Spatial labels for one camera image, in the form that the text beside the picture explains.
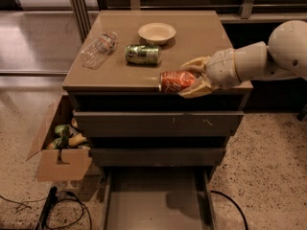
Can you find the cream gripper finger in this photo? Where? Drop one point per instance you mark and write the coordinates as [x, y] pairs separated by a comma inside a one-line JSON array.
[[196, 65], [200, 87]]

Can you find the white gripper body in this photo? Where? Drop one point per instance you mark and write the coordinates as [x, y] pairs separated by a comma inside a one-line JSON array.
[[221, 69]]

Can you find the red coke can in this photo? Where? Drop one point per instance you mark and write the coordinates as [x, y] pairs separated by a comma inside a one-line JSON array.
[[175, 81]]

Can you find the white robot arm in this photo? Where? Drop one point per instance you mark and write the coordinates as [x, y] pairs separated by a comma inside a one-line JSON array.
[[283, 57]]

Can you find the green soda can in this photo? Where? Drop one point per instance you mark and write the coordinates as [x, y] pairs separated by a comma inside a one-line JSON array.
[[143, 54]]

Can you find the grey drawer cabinet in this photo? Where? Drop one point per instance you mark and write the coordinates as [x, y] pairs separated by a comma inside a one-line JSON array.
[[117, 86]]

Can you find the top drawer front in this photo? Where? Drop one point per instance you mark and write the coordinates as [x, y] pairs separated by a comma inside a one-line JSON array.
[[158, 124]]

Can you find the middle drawer front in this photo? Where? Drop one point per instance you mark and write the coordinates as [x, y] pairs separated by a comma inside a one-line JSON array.
[[157, 157]]

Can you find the open bottom drawer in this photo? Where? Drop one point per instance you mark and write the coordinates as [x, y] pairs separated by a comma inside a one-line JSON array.
[[157, 199]]

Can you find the white bowl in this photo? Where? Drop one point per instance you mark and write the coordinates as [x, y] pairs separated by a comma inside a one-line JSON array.
[[157, 33]]

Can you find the clear plastic water bottle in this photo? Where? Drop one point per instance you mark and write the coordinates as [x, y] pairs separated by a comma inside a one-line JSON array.
[[98, 51]]

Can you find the snack items in box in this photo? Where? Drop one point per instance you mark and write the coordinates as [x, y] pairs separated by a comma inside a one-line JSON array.
[[68, 136]]

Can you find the cardboard box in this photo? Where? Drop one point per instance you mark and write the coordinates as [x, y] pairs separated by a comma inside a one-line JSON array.
[[58, 164]]

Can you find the black bar on floor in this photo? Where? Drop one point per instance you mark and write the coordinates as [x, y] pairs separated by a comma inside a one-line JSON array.
[[49, 202]]

